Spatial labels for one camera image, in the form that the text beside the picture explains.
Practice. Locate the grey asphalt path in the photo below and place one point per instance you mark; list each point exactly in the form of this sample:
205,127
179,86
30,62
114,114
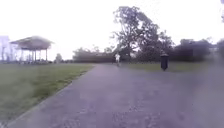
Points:
116,96

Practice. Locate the person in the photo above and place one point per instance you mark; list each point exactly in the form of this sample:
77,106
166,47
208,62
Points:
117,58

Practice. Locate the dark hedge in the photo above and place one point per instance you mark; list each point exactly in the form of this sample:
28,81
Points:
93,55

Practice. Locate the open roofed shelter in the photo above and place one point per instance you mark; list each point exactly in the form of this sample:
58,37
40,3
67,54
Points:
32,46

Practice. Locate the dark litter bin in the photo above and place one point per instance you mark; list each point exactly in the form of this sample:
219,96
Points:
164,61

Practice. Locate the grass strip beside path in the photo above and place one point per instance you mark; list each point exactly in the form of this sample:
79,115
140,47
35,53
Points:
186,66

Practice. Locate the pale building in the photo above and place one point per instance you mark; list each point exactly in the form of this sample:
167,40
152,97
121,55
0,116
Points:
3,48

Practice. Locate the large dark tree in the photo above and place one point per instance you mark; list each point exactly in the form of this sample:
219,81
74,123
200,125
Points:
140,33

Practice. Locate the green grass field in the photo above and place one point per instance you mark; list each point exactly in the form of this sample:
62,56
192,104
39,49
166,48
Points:
30,81

